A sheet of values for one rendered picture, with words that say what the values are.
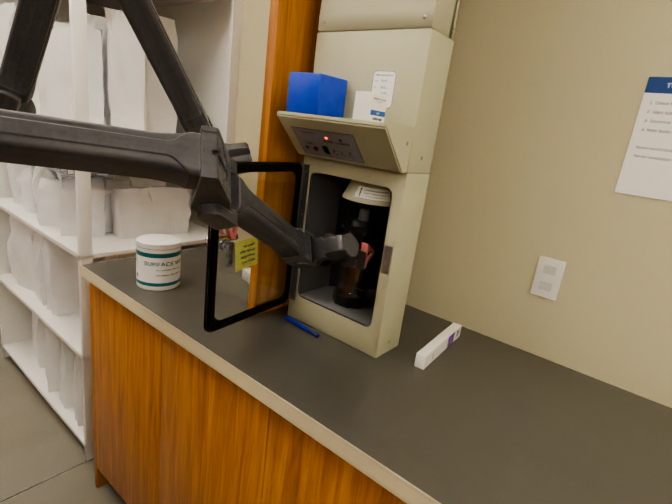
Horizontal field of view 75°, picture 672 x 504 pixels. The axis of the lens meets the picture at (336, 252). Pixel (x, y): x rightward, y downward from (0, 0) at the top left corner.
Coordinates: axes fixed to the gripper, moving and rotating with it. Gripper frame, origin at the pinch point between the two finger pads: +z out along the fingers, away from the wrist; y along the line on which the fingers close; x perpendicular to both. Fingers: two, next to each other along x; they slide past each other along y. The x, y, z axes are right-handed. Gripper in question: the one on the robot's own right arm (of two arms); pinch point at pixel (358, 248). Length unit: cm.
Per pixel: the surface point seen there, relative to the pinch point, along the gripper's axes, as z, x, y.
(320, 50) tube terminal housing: -11, -49, 13
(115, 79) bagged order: -10, -40, 113
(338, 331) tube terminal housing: -7.6, 21.8, -2.7
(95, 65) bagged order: -14, -44, 122
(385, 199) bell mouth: -5.0, -15.2, -8.7
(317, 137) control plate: -17.8, -27.6, 5.0
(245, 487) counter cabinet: -33, 59, 1
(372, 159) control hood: -14.9, -24.4, -9.3
